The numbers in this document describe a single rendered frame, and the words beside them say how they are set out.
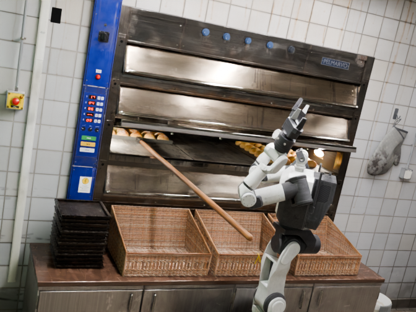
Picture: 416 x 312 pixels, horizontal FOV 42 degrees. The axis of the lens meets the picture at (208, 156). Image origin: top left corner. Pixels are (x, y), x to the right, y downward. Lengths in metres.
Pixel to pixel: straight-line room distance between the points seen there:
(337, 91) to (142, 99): 1.48
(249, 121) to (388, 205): 1.55
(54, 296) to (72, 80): 1.25
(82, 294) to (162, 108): 1.24
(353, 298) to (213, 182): 1.30
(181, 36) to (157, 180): 0.96
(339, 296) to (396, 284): 1.23
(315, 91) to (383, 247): 1.59
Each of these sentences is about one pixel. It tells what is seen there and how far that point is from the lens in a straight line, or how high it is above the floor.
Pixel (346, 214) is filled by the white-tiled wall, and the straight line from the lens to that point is 4.49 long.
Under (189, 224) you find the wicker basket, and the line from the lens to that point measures 3.71.
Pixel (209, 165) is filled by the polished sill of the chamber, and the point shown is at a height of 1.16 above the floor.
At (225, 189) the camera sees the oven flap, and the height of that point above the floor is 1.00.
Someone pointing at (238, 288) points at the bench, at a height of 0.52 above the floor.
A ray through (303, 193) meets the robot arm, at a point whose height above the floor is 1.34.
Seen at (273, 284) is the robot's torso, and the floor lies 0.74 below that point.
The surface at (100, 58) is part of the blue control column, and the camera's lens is 3.34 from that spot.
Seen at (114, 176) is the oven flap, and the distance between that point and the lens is 3.55.
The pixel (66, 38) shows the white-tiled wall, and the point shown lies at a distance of 3.33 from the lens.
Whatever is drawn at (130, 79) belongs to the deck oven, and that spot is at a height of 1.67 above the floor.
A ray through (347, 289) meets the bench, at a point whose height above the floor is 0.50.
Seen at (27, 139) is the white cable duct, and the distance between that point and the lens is 3.38.
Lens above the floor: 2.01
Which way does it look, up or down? 12 degrees down
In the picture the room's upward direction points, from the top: 11 degrees clockwise
